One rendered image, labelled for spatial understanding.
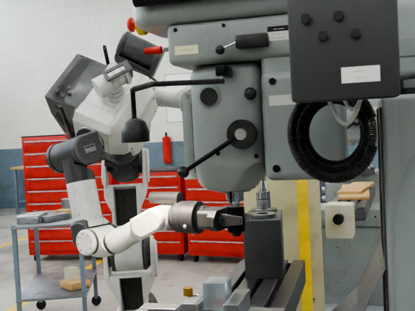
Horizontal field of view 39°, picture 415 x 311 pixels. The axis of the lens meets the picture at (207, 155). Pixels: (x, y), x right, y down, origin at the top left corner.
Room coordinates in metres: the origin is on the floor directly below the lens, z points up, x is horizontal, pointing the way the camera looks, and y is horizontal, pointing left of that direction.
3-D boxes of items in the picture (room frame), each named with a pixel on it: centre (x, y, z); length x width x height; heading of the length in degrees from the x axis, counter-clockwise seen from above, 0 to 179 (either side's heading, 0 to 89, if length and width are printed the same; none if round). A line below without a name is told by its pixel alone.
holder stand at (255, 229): (1.96, -0.17, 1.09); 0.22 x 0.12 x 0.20; 172
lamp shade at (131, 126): (1.50, 0.18, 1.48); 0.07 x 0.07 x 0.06
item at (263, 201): (2.01, -0.18, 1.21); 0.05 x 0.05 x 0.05
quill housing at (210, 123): (1.54, -0.07, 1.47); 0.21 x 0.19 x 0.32; 165
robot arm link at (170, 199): (1.65, 0.11, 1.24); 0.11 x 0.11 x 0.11; 60
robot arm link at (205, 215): (1.59, 0.01, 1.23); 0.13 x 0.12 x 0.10; 150
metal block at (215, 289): (1.32, -0.01, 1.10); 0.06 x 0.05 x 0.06; 164
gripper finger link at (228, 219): (1.51, -0.05, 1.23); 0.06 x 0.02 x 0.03; 60
